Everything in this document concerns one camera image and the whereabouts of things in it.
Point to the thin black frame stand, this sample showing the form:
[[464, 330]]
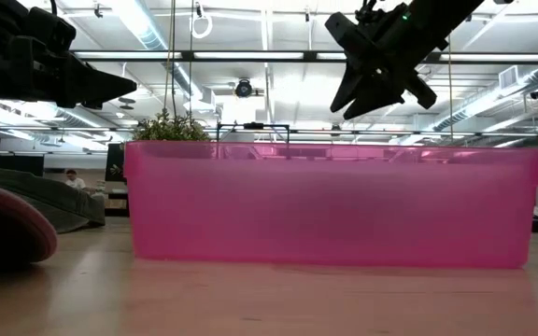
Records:
[[253, 125]]

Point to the pink translucent plastic bin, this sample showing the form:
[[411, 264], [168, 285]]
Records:
[[329, 210]]

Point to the black overhead camera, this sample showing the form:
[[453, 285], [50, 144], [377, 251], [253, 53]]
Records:
[[244, 88]]

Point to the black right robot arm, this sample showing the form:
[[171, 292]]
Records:
[[442, 18]]

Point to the black sign board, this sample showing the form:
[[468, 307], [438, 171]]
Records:
[[115, 163]]

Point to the person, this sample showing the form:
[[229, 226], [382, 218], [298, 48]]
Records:
[[74, 179]]

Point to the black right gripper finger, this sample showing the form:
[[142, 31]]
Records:
[[348, 88], [378, 93]]

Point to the dark grey cap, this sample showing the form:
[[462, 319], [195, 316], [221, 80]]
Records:
[[59, 200]]

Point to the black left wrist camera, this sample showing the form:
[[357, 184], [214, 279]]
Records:
[[52, 28]]

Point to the green potted plant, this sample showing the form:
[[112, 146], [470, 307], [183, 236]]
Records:
[[171, 128]]

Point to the black metal rig frame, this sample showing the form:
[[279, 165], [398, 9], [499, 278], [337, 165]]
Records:
[[250, 56]]

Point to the maroon red cap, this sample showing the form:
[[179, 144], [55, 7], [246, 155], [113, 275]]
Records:
[[12, 224]]

